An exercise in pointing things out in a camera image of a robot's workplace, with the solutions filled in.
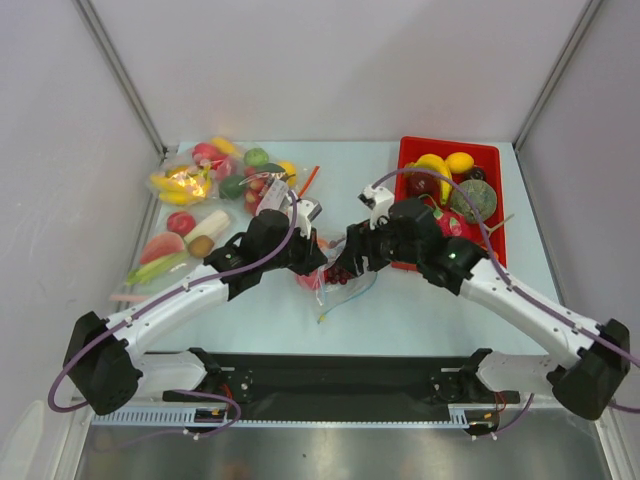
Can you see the yellow fake lemon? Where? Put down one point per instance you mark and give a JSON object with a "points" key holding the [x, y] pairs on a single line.
{"points": [[459, 162]]}

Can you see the pink fake dragon fruit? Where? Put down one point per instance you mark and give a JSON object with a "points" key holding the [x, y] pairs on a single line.
{"points": [[452, 225]]}

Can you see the green fake melon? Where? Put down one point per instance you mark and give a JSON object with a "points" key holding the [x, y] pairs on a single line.
{"points": [[481, 195]]}

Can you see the dark red fake plum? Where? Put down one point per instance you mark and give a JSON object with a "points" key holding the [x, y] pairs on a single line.
{"points": [[419, 184]]}

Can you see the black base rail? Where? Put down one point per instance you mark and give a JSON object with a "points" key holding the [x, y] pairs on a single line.
{"points": [[346, 389]]}

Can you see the purple fake grapes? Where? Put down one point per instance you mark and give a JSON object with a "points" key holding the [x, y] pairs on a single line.
{"points": [[336, 275]]}

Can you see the red fake apple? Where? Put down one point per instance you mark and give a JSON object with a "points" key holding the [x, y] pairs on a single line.
{"points": [[311, 282]]}

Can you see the red plastic tray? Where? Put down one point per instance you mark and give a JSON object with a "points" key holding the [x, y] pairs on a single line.
{"points": [[489, 233]]}

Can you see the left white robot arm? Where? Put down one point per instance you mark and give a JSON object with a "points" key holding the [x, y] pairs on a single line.
{"points": [[107, 359]]}

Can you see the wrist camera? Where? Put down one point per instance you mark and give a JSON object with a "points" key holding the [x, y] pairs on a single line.
{"points": [[302, 213], [378, 200]]}

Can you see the zip bag red seal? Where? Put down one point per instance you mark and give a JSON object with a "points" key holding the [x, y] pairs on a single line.
{"points": [[244, 172]]}

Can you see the yellow fake banana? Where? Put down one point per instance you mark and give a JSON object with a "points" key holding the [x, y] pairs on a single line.
{"points": [[435, 166]]}

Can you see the vegetable bag pink seal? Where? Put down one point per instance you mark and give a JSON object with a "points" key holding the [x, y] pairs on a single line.
{"points": [[187, 238]]}

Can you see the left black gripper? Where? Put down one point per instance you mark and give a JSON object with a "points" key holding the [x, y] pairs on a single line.
{"points": [[311, 255]]}

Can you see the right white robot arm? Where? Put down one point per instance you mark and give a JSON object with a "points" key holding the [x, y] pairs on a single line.
{"points": [[584, 362]]}

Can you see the clear zip bag blue seal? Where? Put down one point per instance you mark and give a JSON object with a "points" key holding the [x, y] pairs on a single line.
{"points": [[329, 297]]}

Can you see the dark purple fake mangosteen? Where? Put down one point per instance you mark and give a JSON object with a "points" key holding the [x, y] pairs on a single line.
{"points": [[476, 173]]}

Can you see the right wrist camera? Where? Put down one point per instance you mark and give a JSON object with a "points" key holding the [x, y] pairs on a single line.
{"points": [[378, 200]]}

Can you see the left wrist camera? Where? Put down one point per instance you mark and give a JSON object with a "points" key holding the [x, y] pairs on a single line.
{"points": [[302, 213]]}

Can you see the yellow bananas bag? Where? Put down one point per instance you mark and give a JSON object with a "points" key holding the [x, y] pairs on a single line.
{"points": [[183, 185]]}

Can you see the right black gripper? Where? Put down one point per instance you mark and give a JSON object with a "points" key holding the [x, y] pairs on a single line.
{"points": [[360, 248]]}

